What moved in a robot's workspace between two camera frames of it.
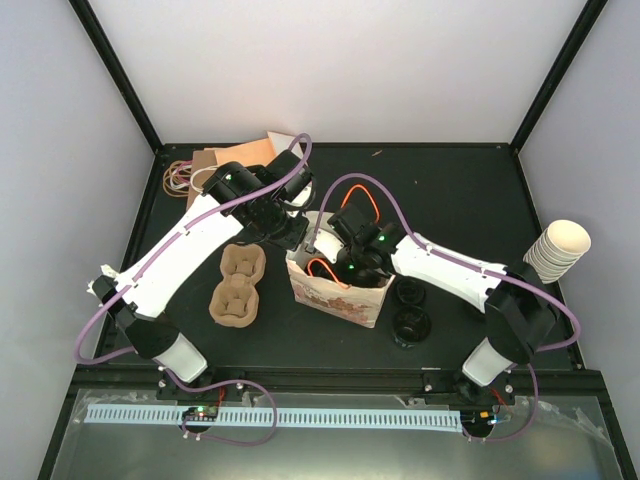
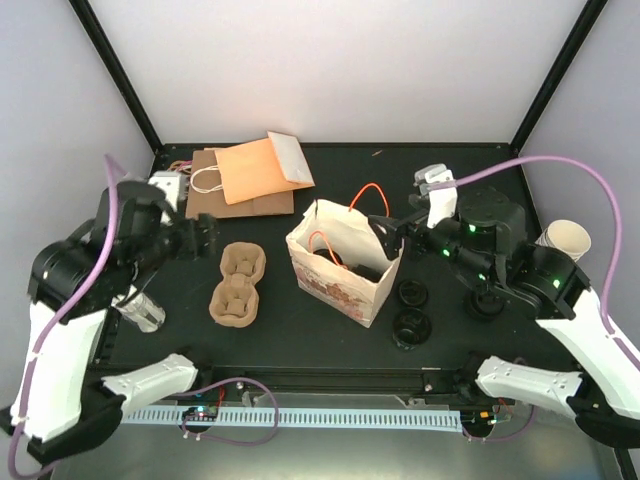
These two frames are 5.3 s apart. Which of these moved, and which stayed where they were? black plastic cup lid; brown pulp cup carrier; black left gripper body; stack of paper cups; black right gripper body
Moved: black left gripper body; black right gripper body
Stayed: brown pulp cup carrier; black plastic cup lid; stack of paper cups
